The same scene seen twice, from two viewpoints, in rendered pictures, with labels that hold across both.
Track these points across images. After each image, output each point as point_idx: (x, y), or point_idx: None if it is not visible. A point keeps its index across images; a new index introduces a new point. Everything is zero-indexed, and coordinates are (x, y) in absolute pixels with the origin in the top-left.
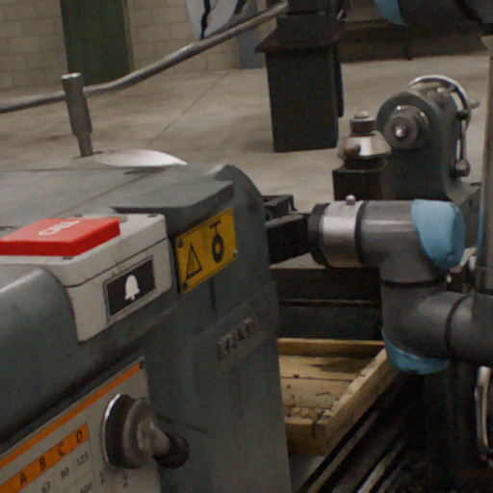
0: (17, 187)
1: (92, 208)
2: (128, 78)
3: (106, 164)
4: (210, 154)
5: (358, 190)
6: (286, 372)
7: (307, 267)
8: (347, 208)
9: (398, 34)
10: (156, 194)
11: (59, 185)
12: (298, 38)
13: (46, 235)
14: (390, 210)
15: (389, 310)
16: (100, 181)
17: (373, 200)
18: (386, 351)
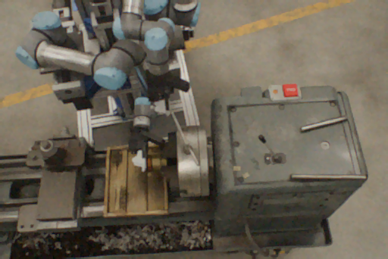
0: (248, 126)
1: (265, 100)
2: (182, 130)
3: (198, 138)
4: None
5: (61, 152)
6: (123, 171)
7: (74, 175)
8: (144, 119)
9: None
10: (252, 95)
11: (246, 118)
12: None
13: (295, 88)
14: (145, 109)
15: (151, 121)
16: (242, 112)
17: (63, 149)
18: (149, 129)
